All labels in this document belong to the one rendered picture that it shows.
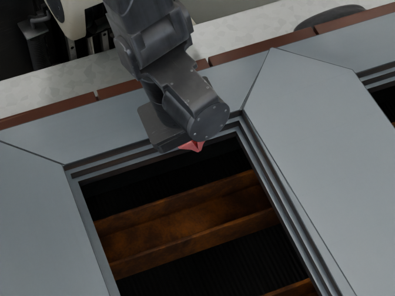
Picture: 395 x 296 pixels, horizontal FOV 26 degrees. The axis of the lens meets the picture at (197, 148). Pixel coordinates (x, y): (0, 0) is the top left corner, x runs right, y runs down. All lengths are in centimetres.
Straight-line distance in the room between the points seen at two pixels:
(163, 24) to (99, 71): 56
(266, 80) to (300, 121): 9
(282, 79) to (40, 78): 46
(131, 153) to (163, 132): 12
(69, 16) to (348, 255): 69
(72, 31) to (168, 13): 62
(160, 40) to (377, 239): 39
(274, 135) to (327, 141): 7
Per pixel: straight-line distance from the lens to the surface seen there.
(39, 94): 149
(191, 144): 112
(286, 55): 129
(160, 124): 110
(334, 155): 119
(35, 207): 115
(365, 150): 120
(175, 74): 98
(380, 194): 116
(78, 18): 153
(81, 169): 119
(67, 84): 149
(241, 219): 127
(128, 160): 120
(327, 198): 115
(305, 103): 124
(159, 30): 95
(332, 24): 139
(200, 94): 96
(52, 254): 111
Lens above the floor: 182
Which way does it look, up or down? 55 degrees down
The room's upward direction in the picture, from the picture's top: straight up
